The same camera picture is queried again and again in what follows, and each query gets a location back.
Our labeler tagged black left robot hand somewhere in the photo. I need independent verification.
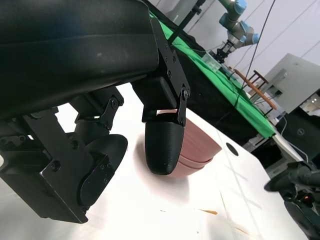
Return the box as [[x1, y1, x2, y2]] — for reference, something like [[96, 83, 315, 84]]
[[0, 0, 191, 225]]

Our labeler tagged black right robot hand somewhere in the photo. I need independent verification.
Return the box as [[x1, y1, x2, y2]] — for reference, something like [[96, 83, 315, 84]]
[[263, 161, 320, 240]]

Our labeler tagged pink bowl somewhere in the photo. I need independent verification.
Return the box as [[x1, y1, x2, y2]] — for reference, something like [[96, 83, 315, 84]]
[[156, 109, 223, 161], [178, 153, 215, 169], [171, 161, 210, 179]]

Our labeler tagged black computer tower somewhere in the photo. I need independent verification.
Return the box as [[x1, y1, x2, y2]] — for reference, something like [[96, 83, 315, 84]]
[[281, 106, 320, 161]]

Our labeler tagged black table grommet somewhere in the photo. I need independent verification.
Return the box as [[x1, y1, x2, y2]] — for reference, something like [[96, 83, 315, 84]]
[[225, 142, 240, 156]]

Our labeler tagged black stand pole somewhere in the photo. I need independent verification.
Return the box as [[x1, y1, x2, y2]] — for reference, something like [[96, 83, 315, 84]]
[[167, 0, 205, 47]]

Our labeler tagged grey metal cabinet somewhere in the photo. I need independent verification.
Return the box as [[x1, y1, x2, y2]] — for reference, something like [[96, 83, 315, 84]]
[[261, 52, 320, 115]]

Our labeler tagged clear plastic box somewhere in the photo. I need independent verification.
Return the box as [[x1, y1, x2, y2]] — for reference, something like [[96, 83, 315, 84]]
[[201, 52, 222, 74]]

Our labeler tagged green cloth table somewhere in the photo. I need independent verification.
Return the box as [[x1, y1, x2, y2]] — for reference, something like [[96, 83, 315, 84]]
[[149, 13, 276, 139]]

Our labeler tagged hanging black cable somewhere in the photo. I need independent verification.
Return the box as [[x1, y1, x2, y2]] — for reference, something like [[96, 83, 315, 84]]
[[233, 0, 277, 110]]

